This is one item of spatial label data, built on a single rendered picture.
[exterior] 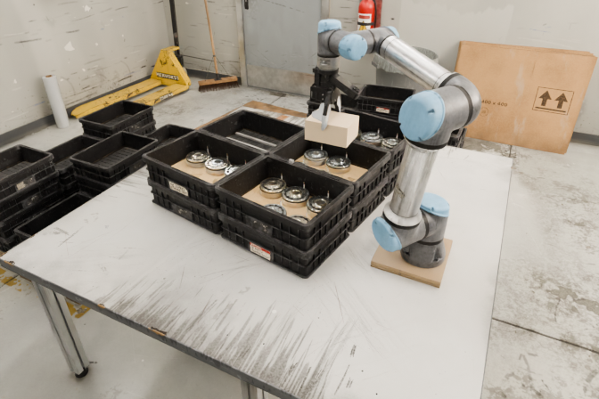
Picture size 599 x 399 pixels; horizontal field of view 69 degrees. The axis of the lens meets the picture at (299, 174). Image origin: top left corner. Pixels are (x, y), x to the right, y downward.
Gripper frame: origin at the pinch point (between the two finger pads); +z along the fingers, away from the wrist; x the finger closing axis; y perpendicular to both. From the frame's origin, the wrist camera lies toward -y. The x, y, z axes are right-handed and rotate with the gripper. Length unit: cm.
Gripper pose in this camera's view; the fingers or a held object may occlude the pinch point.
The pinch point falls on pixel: (332, 123)
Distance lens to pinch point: 157.5
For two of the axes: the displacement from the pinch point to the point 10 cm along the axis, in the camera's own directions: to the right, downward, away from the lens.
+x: -4.4, 4.6, -7.7
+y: -9.0, -2.2, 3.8
